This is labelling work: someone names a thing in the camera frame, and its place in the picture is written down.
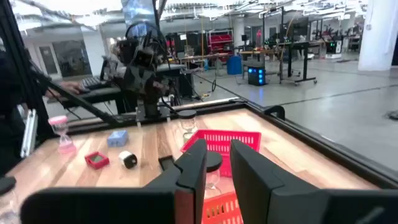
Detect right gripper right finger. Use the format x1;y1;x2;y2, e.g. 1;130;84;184
229;139;398;224

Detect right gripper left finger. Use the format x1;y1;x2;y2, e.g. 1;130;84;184
20;138;208;224

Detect black-capped hourglass green sand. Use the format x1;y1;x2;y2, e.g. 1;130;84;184
177;109;198;144

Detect light blue box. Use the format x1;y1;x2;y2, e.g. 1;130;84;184
107;129;129;147

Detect black-capped clear hourglass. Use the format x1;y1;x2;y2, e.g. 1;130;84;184
204;151;224;190

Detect red digital thermometer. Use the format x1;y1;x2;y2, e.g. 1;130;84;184
84;151;110;170

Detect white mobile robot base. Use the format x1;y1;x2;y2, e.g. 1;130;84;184
325;40;343;60

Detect black keyboard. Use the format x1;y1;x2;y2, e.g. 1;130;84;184
81;77;105;90

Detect small white cube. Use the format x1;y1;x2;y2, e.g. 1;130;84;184
118;151;138;170

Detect orange plastic basket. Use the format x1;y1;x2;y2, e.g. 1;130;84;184
201;191;245;224

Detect person's hand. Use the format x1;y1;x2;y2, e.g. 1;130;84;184
58;80;85;95

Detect wooden workbench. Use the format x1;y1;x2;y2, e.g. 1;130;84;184
178;52;231;77

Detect red plastic basket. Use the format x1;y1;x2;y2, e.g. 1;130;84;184
180;129;262;178

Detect pink hourglass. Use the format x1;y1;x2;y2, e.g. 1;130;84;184
48;115;77;154

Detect red shelf rack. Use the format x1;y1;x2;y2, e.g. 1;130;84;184
207;29;234;63

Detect blue barrel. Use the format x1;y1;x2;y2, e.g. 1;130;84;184
226;55;243;75

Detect black computer blue lights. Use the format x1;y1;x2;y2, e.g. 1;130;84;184
248;65;267;87

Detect person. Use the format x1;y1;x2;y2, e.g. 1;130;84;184
0;35;63;177

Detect black standing desk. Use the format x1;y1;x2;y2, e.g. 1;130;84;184
262;6;318;85

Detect white pillar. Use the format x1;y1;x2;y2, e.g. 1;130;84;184
357;0;398;72

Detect black metal table frame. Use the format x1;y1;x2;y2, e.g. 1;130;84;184
0;0;398;190

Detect black frame hook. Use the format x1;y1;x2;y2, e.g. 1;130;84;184
264;105;286;121

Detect aluminium bracket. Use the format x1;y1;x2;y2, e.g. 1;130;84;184
20;108;39;159

